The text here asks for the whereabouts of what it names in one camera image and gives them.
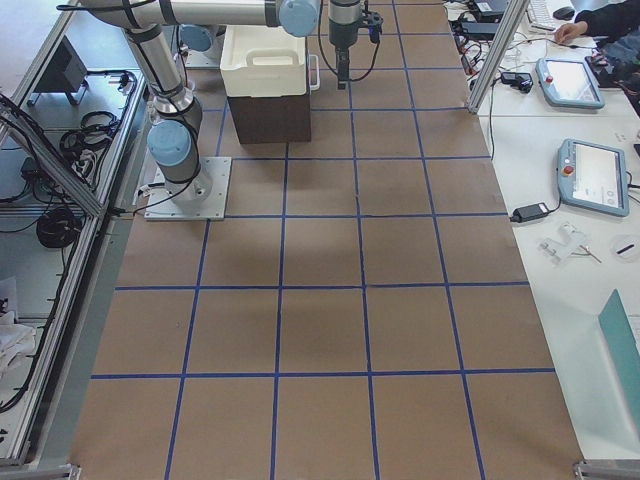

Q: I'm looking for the blue teach pendant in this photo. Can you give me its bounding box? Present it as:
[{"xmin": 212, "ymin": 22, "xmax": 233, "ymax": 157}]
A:
[
  {"xmin": 535, "ymin": 58, "xmax": 605, "ymax": 110},
  {"xmin": 556, "ymin": 139, "xmax": 629, "ymax": 217}
]

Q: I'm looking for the dark wooden cabinet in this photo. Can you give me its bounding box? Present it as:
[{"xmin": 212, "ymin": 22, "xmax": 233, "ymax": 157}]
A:
[{"xmin": 228, "ymin": 93, "xmax": 312, "ymax": 144}]

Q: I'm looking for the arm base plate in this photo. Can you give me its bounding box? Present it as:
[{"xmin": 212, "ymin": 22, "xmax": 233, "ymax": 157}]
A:
[
  {"xmin": 185, "ymin": 42, "xmax": 222, "ymax": 70},
  {"xmin": 142, "ymin": 157, "xmax": 232, "ymax": 221}
]

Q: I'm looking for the black power adapter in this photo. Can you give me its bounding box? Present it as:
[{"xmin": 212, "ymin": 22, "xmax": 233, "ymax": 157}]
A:
[{"xmin": 510, "ymin": 202, "xmax": 551, "ymax": 223}]

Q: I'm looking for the wooden drawer with white handle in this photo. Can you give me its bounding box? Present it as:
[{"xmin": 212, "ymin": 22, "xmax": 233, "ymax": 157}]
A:
[{"xmin": 307, "ymin": 54, "xmax": 321, "ymax": 92}]

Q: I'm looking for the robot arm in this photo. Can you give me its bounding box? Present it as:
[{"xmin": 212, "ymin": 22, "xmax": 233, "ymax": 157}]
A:
[
  {"xmin": 77, "ymin": 1, "xmax": 383, "ymax": 137},
  {"xmin": 178, "ymin": 24, "xmax": 226, "ymax": 53}
]

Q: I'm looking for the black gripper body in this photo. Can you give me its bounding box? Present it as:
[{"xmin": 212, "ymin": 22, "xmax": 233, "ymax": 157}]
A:
[{"xmin": 328, "ymin": 0, "xmax": 384, "ymax": 68}]

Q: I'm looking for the aluminium frame post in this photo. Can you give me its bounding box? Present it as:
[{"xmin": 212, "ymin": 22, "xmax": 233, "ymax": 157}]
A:
[{"xmin": 466, "ymin": 0, "xmax": 528, "ymax": 114}]

